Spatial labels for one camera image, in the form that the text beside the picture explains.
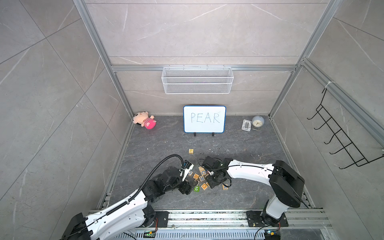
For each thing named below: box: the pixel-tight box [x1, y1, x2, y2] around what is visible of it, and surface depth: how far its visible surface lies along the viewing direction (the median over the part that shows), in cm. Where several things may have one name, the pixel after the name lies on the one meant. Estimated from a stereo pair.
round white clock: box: [251, 115, 265, 128], surface depth 110 cm
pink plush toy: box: [132, 111, 157, 130], surface depth 112 cm
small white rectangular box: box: [241, 119, 252, 132], surface depth 114 cm
